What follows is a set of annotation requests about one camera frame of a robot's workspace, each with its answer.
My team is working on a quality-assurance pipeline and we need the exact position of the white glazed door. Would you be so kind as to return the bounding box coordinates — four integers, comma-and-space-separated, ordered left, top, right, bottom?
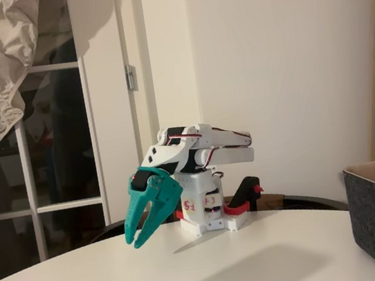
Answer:
0, 0, 116, 269

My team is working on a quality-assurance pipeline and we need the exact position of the black clamp with red knob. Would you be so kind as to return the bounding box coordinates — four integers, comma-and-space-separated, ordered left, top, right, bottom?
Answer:
220, 174, 267, 218

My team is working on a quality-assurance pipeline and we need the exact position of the metal door hinge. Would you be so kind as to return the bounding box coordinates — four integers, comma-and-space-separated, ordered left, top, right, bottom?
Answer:
123, 63, 139, 92

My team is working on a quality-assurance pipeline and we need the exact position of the dark wooden chair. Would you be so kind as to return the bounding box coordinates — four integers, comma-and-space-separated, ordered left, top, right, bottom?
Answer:
86, 179, 350, 246

